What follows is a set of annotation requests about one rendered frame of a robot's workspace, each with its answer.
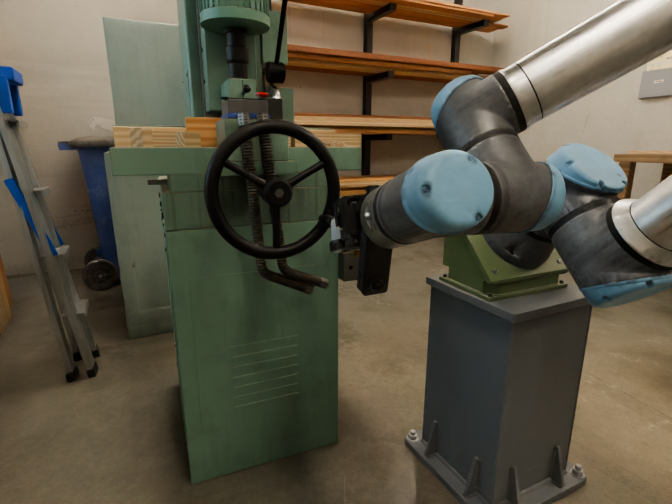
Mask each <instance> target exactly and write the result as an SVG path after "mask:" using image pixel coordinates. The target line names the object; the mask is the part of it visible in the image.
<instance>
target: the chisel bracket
mask: <svg viewBox="0 0 672 504"><path fill-rule="evenodd" d="M246 84H247V85H249V86H250V87H251V91H250V92H249V93H246V94H245V95H242V94H241V92H242V91H243V86H244V85H246ZM256 90H257V88H256V81H255V80H252V79H235V78H229V79H228V80H226V81H225V82H224V83H223V84H222V85H221V97H230V98H254V99H256Z"/></svg>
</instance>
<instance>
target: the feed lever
mask: <svg viewBox="0 0 672 504"><path fill-rule="evenodd" d="M287 2H288V0H282V8H281V15H280V23H279V31H278V38H277V46H276V54H275V61H274V62H269V61H268V62H267V63H266V67H265V77H266V81H267V82H268V83H269V86H271V85H275V83H278V84H283V83H284V81H285V77H286V69H285V65H284V63H281V62H279V60H280V53H281V46H282V38H283V31H284V24H285V17H286V10H287Z"/></svg>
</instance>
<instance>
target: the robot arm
mask: <svg viewBox="0 0 672 504"><path fill-rule="evenodd" d="M670 50H672V0H620V1H618V2H616V3H615V4H613V5H611V6H609V7H608V8H606V9H604V10H603V11H601V12H599V13H598V14H596V15H594V16H593V17H591V18H589V19H588V20H586V21H584V22H583V23H581V24H579V25H578V26H576V27H574V28H573V29H571V30H569V31H567V32H566V33H564V34H562V35H561V36H559V37H557V38H556V39H554V40H552V41H551V42H549V43H547V44H546V45H544V46H542V47H541V48H539V49H537V50H536V51H534V52H532V53H531V54H529V55H527V56H525V57H524V58H522V59H520V60H519V61H517V62H515V63H514V64H512V65H510V66H509V67H507V68H505V69H501V70H499V71H497V72H495V73H494V74H492V75H490V76H489V77H487V78H485V79H483V78H482V77H480V76H476V75H465V76H461V77H458V78H456V79H454V80H453V81H451V82H450V83H448V84H447V85H446V86H445V87H444V88H443V89H442V90H441V91H440V92H439V94H438V95H437V96H436V98H435V100H434V102H433V105H432V108H431V120H432V123H433V125H434V127H435V132H436V135H437V137H438V138H439V139H440V140H441V142H442V144H443V146H444V148H445V150H444V151H440V152H438V153H434V154H431V155H428V156H426V157H424V158H422V159H420V160H419V161H418V162H416V163H415V164H414V165H413V166H412V167H411V168H409V169H407V170H406V171H404V172H402V173H401V174H399V175H397V176H396V177H394V178H393V179H391V180H389V181H388V182H386V183H384V184H383V185H369V186H368V187H366V194H362V195H353V196H343V197H342V198H340V199H339V200H337V201H336V202H334V203H333V211H334V217H335V219H332V221H331V235H332V241H331V242H330V243H329V247H330V252H333V253H341V252H342V253H343V252H348V251H354V250H359V249H360V251H359V264H358V277H357V288H358V289H359V290H360V291H361V293H362V294H363V295H364V296H369V295H374V294H380V293H385V292H387V290H388V282H389V274H390V265H391V257H392V249H394V248H399V247H403V246H407V245H410V244H414V243H418V242H421V241H425V240H429V239H432V238H437V237H447V236H464V235H483V237H484V239H485V241H486V242H487V244H488V245H489V247H490V248H491V249H492V250H493V251H494V252H495V253H496V254H497V255H498V256H499V257H500V258H502V259H503V260H504V261H506V262H508V263H510V264H512V265H514V266H516V267H520V268H524V269H533V268H536V267H539V266H540V265H542V264H543V263H544V262H546V261H547V260H548V258H549V257H550V256H551V254H552V252H553V250H554V248H555V249H556V250H557V252H558V254H559V255H560V257H561V259H562V260H563V262H564V264H565V266H566V267H567V269H568V271H569V272H570V274H571V276H572V277H573V279H574V281H575V283H576V284H577V286H578V288H579V291H581V292H582V293H583V295H584V296H585V298H586V299H587V301H588V302H589V303H590V304H591V305H592V306H594V307H596V308H608V307H614V306H618V305H622V304H626V303H630V302H633V301H636V300H640V299H643V298H646V297H649V296H651V295H654V294H656V293H659V292H662V291H664V290H666V289H668V288H670V287H672V174H671V175H670V176H669V177H667V178H666V179H665V180H664V181H662V182H661V183H660V184H658V185H657V186H656V187H654V188H653V189H652V190H650V191H649V192H648V193H646V194H645V195H644V196H642V197H641V198H640V199H638V200H637V199H622V200H620V198H619V197H618V193H620V192H622V191H623V190H624V189H625V186H626V185H627V177H626V175H625V173H624V171H623V170H622V168H621V167H620V166H619V165H617V164H616V163H615V161H614V160H613V159H611V158H610V157H609V156H607V155H606V154H604V153H603V152H601V151H599V150H597V149H595V148H593V147H589V146H587V145H584V144H578V143H570V144H566V145H563V146H562V147H560V148H559V149H558V150H557V151H556V152H555V153H553V154H552V155H551V156H549V157H548V158H547V159H546V161H545V162H544V161H538V162H534V161H533V159H532V158H531V156H530V155H529V153H528V151H527V150H526V148H525V147H524V145H523V143H522V142H521V140H520V138H519V136H518V135H517V134H519V133H521V132H523V131H524V130H527V129H528V128H529V127H530V126H531V125H532V124H534V123H536V122H538V121H540V120H542V119H544V118H545V117H547V116H549V115H551V114H553V113H555V112H557V111H558V110H560V109H562V108H564V107H566V106H568V105H570V104H572V103H573V102H575V101H577V100H579V99H581V98H583V97H585V96H586V95H588V94H590V93H592V92H594V91H596V90H598V89H600V88H601V87H603V86H605V85H607V84H609V83H611V82H613V81H614V80H616V79H618V78H620V77H622V76H624V75H626V74H628V73H629V72H631V71H633V70H635V69H637V68H639V67H641V66H642V65H644V64H646V63H648V62H650V61H652V60H654V59H655V58H657V57H659V56H661V55H663V54H665V53H667V52H669V51H670ZM357 197H359V198H357ZM359 201H360V202H359ZM339 202H341V203H340V204H339V205H338V207H339V211H338V209H337V204H338V203H339ZM338 226H339V227H340V229H339V228H338Z"/></svg>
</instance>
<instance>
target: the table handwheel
mask: <svg viewBox="0 0 672 504"><path fill-rule="evenodd" d="M265 134H282V135H286V136H290V137H293V138H295V139H297V140H299V141H301V142H302V143H304V144H305V145H306V146H308V147H309V148H310V149H311V150H312V151H313V152H314V153H315V155H316V156H317V157H318V159H319V160H320V161H318V162H317V163H315V164H314V165H312V166H310V167H309V168H307V169H306V170H304V171H302V172H301V173H299V174H297V175H295V176H294V177H292V178H290V179H288V180H287V181H286V180H285V179H282V178H278V177H270V178H267V179H266V180H265V179H261V178H260V177H258V176H256V175H254V174H252V173H250V172H249V171H247V170H245V169H243V168H242V167H240V166H239V165H237V164H235V163H234V162H232V161H230V160H229V159H228V158H229V157H230V156H231V154H232V153H233V152H234V151H235V150H236V149H237V148H238V147H239V146H240V145H242V144H243V143H245V142H246V141H248V140H250V139H252V138H254V137H257V136H260V135H265ZM223 167H225V168H227V169H229V170H231V171H233V172H234V173H236V174H238V175H240V176H242V177H243V178H245V179H247V180H248V181H250V182H252V183H253V184H255V185H257V187H258V188H257V189H258V191H257V192H258V193H259V194H260V195H261V198H262V199H263V201H264V202H266V203H267V204H269V205H271V206H272V219H273V246H263V245H259V244H255V243H253V242H250V241H248V240H246V239H245V238H243V237H242V236H240V235H239V234H238V233H237V232H236V231H235V230H234V229H233V228H232V227H231V225H230V224H229V223H228V221H227V220H226V218H225V216H224V214H223V211H222V208H221V205H220V200H219V181H220V176H221V173H222V170H223ZM322 168H323V169H324V171H325V174H326V179H327V187H328V192H327V201H326V205H325V208H324V211H323V213H322V214H323V215H331V216H333V217H334V211H333V203H334V202H336V201H337V200H339V199H340V180H339V174H338V170H337V167H336V164H335V162H334V159H333V157H332V155H331V154H330V152H329V150H328V149H327V147H326V146H325V145H324V144H323V142H322V141H321V140H320V139H319V138H318V137H317V136H316V135H314V134H313V133H312V132H310V131H309V130H307V129H306V128H304V127H302V126H300V125H298V124H295V123H292V122H289V121H284V120H275V119H270V120H260V121H256V122H252V123H249V124H247V125H244V126H242V127H240V128H238V129H237V130H235V131H234V132H232V133H231V134H230V135H229V136H227V137H226V138H225V139H224V140H223V141H222V142H221V144H220V145H219V146H218V147H217V149H216V150H215V152H214V154H213V155H212V157H211V159H210V162H209V164H208V167H207V170H206V174H205V180H204V199H205V205H206V209H207V212H208V215H209V217H210V220H211V222H212V224H213V225H214V227H215V229H216V230H217V231H218V233H219V234H220V235H221V236H222V237H223V239H224V240H225V241H227V242H228V243H229V244H230V245H231V246H233V247H234V248H236V249H237V250H239V251H241V252H243V253H245V254H247V255H250V256H253V257H256V258H261V259H283V258H288V257H291V256H294V255H297V254H299V253H301V252H303V251H305V250H307V249H308V248H310V247H311V246H313V245H314V244H315V243H316V242H317V241H318V240H319V239H320V238H321V237H322V236H323V235H324V234H325V233H326V231H327V230H328V228H329V227H326V226H325V225H323V224H322V223H321V222H320V221H318V222H317V224H316V225H315V226H314V228H313V229H312V230H311V231H310V232H309V233H308V234H306V235H305V236H304V237H302V238H301V239H299V240H297V241H295V242H293V243H290V244H287V245H283V246H280V207H283V206H285V205H287V204H288V203H289V202H290V200H291V198H292V194H293V191H292V187H293V186H295V185H296V184H298V183H299V182H301V181H302V180H304V179H305V178H307V177H308V176H310V175H312V174H314V173H315V172H317V171H319V170H320V169H322Z"/></svg>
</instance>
